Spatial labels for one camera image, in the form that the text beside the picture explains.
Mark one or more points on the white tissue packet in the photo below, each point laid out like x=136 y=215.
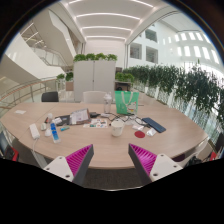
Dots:
x=151 y=132

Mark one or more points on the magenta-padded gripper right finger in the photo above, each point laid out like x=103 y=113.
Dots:
x=163 y=165

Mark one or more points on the black chair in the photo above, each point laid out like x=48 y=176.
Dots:
x=50 y=96

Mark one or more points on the white mug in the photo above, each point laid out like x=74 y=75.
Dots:
x=117 y=128

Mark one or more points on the tall white planter cabinet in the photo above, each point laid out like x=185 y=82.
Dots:
x=94 y=80

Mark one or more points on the white paper slip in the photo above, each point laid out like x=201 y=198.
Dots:
x=20 y=112

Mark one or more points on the low planter box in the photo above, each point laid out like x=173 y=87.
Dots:
x=65 y=80
x=124 y=80

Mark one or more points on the white computer mouse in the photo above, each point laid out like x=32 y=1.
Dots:
x=43 y=126

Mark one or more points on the clear tumbler with lid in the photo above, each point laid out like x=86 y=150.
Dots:
x=107 y=103

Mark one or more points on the colourful sticker sheet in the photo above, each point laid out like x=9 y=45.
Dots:
x=96 y=124

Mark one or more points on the glass balcony railing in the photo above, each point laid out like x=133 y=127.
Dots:
x=23 y=91

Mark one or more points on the row of green hedge plants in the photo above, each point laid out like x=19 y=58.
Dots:
x=186 y=86

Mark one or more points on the green tote bag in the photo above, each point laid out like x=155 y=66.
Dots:
x=126 y=102

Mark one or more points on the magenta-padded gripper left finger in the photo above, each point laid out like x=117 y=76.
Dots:
x=60 y=166

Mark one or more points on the white power strip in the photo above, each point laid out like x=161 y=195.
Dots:
x=34 y=131

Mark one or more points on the clear blue-labelled water bottle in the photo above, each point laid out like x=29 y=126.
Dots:
x=55 y=133

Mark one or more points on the ceiling light strips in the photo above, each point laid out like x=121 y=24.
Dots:
x=108 y=20

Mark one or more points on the flat round red coaster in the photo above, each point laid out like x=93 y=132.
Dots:
x=139 y=134

